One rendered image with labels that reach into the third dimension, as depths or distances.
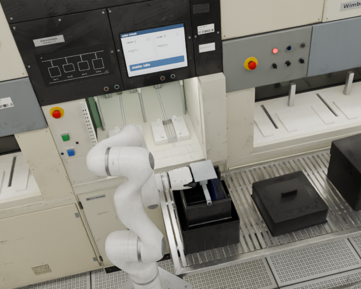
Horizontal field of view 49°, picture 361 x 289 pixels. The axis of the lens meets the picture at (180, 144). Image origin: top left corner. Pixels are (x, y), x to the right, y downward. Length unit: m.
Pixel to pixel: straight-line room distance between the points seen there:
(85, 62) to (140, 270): 0.92
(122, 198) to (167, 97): 1.52
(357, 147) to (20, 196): 1.80
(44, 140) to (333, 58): 1.51
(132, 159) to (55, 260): 1.59
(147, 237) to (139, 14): 0.92
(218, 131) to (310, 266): 1.23
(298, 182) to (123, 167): 1.12
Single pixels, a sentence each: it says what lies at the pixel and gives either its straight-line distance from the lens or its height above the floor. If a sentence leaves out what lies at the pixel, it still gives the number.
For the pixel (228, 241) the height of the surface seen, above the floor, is 0.80.
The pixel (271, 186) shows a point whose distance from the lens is 2.12.
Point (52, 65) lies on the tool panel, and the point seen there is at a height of 1.60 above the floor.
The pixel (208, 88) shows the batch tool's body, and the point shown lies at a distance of 1.94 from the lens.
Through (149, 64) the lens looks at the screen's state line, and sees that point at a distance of 1.87.
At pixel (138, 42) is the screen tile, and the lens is 1.82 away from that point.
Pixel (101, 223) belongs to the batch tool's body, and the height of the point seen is 0.52.
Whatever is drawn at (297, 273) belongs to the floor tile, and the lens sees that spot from 2.85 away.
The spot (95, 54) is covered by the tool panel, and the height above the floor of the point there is 1.61.
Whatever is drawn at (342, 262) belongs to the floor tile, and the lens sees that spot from 2.96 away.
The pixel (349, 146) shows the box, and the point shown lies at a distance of 2.19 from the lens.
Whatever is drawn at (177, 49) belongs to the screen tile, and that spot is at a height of 1.56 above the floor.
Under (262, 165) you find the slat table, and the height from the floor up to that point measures 0.76.
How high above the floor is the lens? 2.38
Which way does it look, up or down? 40 degrees down
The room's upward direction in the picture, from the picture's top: 7 degrees counter-clockwise
